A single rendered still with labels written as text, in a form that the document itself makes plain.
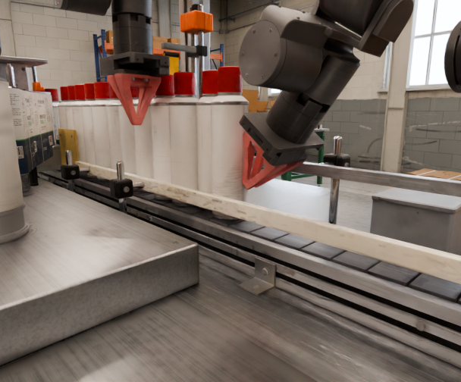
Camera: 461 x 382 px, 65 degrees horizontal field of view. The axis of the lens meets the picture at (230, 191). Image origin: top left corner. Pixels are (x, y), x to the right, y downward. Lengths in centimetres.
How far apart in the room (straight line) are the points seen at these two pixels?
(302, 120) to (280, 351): 24
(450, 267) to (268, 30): 25
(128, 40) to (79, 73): 790
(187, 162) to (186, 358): 32
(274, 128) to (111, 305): 26
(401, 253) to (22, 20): 827
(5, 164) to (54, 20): 807
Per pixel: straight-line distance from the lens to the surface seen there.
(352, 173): 45
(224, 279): 45
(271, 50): 34
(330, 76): 40
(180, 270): 42
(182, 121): 56
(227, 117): 48
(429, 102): 628
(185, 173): 56
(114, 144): 77
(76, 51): 851
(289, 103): 41
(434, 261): 35
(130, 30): 57
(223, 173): 49
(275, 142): 41
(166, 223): 58
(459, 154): 610
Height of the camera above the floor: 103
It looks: 13 degrees down
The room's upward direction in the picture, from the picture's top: straight up
